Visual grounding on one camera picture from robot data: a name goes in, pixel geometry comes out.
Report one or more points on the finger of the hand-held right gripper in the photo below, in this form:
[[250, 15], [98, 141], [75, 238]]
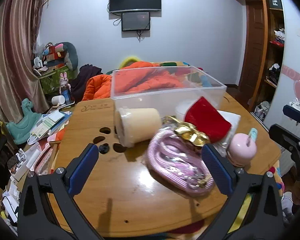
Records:
[[296, 115], [287, 137]]

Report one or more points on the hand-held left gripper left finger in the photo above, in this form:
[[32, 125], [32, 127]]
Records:
[[83, 170]]

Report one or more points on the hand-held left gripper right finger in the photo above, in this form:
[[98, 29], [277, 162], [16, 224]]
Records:
[[216, 170]]

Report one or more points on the pink round mini gadget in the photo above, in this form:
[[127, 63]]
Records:
[[240, 150]]

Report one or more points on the small teal plastic item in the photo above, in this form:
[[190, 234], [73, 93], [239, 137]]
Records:
[[253, 132]]

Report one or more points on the gold foil packet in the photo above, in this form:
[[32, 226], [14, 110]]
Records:
[[190, 132]]

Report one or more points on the red fabric pouch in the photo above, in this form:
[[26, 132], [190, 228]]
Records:
[[205, 120]]

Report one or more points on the cream paper roll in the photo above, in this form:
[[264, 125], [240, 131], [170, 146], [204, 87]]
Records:
[[140, 125]]

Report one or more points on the clear plastic storage box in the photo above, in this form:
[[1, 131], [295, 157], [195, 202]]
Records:
[[145, 102]]

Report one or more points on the wooden desk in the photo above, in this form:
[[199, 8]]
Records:
[[130, 180]]

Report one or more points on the pile of papers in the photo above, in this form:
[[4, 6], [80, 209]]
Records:
[[50, 125]]

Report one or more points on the white wardrobe door with hearts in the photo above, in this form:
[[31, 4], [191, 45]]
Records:
[[295, 55]]

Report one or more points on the wooden shelf unit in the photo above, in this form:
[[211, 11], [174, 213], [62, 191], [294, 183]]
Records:
[[273, 55]]

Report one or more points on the white cup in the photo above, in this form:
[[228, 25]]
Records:
[[58, 100]]

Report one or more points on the teal dinosaur toy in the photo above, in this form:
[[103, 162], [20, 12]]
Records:
[[25, 123]]

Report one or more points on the wooden door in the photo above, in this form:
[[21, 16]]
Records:
[[253, 42]]

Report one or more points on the orange quilt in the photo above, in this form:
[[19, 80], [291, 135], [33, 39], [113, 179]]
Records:
[[100, 87]]

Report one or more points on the blue bottle with bunny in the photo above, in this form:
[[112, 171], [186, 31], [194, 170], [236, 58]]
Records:
[[65, 87]]

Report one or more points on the dark purple cloth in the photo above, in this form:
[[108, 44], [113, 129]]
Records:
[[83, 80]]

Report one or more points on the green storage box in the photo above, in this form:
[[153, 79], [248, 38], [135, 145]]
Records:
[[52, 80]]

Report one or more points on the colourful patchwork blanket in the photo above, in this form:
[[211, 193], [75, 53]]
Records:
[[176, 63]]

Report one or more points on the small white desk fan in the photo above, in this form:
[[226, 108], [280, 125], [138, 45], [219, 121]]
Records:
[[38, 62]]

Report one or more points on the yellow plush cushion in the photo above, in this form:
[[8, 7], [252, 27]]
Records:
[[128, 61]]

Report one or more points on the pile of plush toys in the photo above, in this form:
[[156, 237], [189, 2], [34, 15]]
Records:
[[60, 53]]

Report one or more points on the striped brown curtain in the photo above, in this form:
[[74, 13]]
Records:
[[12, 55]]

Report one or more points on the small wall monitor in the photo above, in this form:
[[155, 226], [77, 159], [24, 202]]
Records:
[[135, 21]]

